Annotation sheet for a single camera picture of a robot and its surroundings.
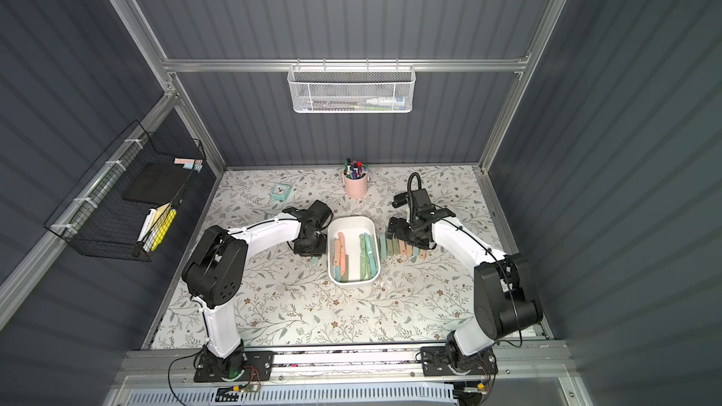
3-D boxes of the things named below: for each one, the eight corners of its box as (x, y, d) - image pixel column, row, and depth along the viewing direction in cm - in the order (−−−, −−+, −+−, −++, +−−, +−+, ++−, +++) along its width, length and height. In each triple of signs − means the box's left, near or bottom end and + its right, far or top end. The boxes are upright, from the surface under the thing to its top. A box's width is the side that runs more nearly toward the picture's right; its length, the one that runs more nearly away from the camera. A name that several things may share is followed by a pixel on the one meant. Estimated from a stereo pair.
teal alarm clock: (271, 200, 112) (269, 196, 110) (275, 188, 116) (273, 183, 114) (288, 200, 112) (286, 196, 110) (290, 188, 116) (289, 183, 114)
